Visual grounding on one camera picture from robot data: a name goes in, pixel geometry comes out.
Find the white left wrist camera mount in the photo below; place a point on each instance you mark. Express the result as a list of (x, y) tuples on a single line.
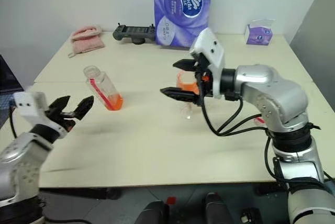
[(28, 106)]

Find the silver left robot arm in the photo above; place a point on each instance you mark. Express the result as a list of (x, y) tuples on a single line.
[(18, 156)]

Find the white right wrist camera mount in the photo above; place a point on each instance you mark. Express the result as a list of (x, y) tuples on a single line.
[(212, 48)]

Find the dark laptop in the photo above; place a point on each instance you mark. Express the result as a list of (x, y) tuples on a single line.
[(8, 77)]

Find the clear wine glass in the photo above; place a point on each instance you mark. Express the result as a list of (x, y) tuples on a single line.
[(184, 84)]

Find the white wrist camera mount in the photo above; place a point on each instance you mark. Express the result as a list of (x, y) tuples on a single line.
[(28, 106), (212, 48)]

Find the small red block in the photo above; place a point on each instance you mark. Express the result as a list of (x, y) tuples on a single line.
[(171, 200)]

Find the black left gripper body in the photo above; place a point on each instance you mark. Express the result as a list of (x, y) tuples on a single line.
[(64, 120)]

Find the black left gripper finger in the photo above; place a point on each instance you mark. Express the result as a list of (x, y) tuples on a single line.
[(85, 107), (60, 103)]

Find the clear bottle with orange drink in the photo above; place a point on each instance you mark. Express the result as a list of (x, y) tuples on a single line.
[(104, 85)]

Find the dark grey handheld controller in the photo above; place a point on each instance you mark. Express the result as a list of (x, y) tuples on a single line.
[(132, 31)]

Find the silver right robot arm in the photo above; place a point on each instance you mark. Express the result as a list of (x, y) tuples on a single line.
[(274, 90)]

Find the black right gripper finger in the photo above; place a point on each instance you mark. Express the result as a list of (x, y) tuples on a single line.
[(185, 65), (180, 94)]

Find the pink towel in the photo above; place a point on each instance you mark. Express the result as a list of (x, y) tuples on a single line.
[(87, 40)]

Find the purple Vinda tissue pack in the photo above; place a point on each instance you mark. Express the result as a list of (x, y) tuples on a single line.
[(183, 9)]

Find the black table frame bar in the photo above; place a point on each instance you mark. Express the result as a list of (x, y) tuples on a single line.
[(83, 193)]

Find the small purple tissue box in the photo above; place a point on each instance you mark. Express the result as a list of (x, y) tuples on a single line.
[(259, 35)]

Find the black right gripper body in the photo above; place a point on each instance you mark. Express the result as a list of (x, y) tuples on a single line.
[(205, 85)]

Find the small black and white device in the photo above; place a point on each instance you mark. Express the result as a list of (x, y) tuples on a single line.
[(250, 216)]

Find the dark rounded shape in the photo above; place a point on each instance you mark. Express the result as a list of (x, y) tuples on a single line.
[(218, 208), (153, 212)]

